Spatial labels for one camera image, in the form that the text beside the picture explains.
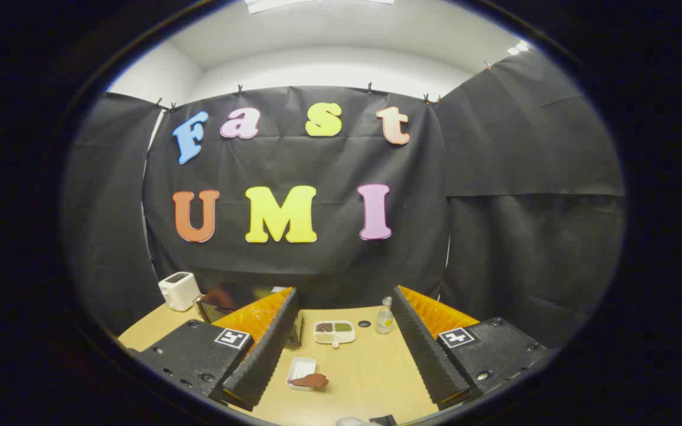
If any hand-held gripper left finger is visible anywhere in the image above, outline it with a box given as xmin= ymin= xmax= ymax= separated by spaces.
xmin=137 ymin=287 xmax=301 ymax=412

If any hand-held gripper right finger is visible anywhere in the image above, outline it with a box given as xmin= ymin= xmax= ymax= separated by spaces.
xmin=391 ymin=285 xmax=549 ymax=410

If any brown meat piece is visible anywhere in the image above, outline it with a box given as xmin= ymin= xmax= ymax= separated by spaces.
xmin=289 ymin=373 xmax=330 ymax=390

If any black toaster oven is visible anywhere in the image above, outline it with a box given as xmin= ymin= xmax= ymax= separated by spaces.
xmin=193 ymin=283 xmax=305 ymax=348

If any white toaster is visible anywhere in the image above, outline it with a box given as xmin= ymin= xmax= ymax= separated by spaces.
xmin=158 ymin=272 xmax=202 ymax=312

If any white rectangular tray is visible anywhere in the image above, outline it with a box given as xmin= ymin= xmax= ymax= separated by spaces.
xmin=286 ymin=357 xmax=317 ymax=391

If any clear plastic bottle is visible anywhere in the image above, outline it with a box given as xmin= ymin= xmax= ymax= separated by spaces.
xmin=376 ymin=296 xmax=394 ymax=335

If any white divided dish with grains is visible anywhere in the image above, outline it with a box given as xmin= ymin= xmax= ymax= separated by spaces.
xmin=313 ymin=320 xmax=356 ymax=348

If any black backdrop cloth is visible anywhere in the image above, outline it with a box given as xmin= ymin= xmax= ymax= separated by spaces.
xmin=63 ymin=50 xmax=626 ymax=350

